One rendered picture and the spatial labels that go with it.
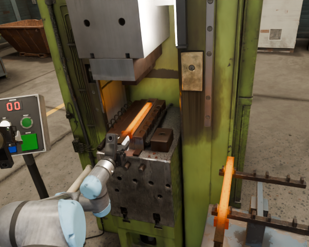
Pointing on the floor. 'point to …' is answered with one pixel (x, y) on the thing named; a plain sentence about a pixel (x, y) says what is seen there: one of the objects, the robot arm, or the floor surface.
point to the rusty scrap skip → (26, 37)
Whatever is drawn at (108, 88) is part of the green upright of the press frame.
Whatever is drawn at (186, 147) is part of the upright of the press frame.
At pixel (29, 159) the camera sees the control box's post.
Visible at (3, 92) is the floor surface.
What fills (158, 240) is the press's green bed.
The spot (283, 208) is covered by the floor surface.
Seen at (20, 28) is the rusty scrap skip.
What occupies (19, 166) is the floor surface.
